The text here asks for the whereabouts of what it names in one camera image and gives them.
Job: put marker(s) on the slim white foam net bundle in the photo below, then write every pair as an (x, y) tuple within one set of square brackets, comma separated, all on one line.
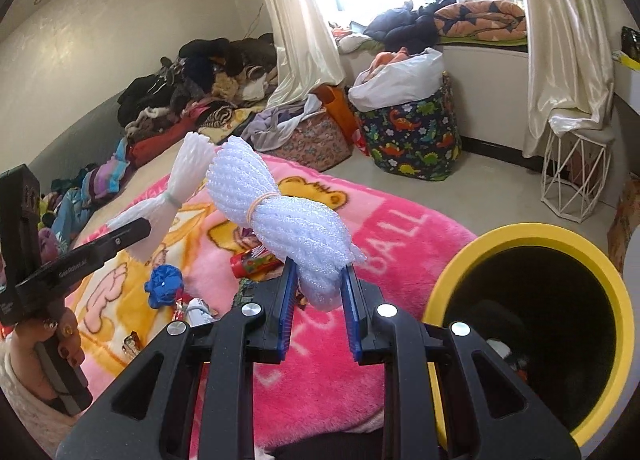
[(187, 165)]

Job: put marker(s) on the floral fabric basket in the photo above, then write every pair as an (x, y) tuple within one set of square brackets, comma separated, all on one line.
[(320, 142)]

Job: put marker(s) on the person's left forearm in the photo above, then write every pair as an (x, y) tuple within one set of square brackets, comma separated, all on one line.
[(30, 415)]

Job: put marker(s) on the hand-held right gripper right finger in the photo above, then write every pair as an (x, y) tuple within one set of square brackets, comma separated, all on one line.
[(354, 315)]

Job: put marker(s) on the white and red clothes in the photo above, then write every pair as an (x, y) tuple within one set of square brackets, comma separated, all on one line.
[(352, 40)]

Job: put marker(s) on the orange bag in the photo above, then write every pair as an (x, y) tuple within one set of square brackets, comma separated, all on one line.
[(340, 105)]

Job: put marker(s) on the dark jacket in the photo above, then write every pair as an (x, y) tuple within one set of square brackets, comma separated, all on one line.
[(395, 27)]

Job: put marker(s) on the pile of clothes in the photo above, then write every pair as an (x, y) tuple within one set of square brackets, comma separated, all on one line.
[(200, 75)]

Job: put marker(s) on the white crumpled paper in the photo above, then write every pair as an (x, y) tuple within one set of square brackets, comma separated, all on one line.
[(498, 349)]

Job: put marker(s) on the small striped wrapper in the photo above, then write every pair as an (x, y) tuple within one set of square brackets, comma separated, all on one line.
[(131, 345)]

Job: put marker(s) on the cream curtain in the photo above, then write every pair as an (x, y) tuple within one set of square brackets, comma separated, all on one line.
[(295, 15), (565, 30)]

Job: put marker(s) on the yellow-rimmed black trash bin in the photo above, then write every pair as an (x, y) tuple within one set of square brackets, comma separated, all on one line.
[(550, 320)]

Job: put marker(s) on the orange patterned quilt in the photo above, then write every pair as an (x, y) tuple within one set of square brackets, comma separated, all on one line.
[(480, 20)]

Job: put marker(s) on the blue crumpled wrapper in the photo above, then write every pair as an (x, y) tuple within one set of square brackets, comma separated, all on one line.
[(164, 286)]

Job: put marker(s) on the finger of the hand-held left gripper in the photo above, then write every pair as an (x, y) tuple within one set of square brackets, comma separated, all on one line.
[(125, 240)]

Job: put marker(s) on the pink printed blanket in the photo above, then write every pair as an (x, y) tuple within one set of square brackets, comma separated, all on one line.
[(390, 250)]

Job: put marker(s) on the yellow box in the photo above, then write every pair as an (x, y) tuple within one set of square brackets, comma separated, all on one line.
[(624, 60)]

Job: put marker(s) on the thick white foam net bundle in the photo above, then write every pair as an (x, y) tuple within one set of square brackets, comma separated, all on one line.
[(280, 205)]

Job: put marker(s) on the red tube wrapper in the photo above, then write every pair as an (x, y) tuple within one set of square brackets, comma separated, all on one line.
[(255, 262)]

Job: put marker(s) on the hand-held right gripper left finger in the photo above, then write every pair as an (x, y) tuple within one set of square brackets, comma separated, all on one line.
[(288, 310)]

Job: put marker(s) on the white and lavender garment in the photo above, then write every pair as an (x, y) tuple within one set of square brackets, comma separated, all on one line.
[(275, 127)]

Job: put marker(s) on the person's left hand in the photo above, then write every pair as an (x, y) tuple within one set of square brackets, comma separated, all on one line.
[(22, 362)]

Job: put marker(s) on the dark green packet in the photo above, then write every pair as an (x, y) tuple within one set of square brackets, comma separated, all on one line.
[(631, 40)]

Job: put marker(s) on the green mat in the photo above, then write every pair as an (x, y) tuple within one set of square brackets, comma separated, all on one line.
[(485, 41)]

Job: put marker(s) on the dinosaur print fabric basket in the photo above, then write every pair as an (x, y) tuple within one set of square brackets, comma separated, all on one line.
[(410, 140)]

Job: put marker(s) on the white and red wrapper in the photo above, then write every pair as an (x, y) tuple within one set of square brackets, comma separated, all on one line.
[(197, 312)]

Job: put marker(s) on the dark green wrapper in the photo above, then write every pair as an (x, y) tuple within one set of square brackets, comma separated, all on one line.
[(247, 290)]

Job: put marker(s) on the orange cardboard box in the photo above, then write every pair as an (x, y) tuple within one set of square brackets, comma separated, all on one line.
[(625, 225)]

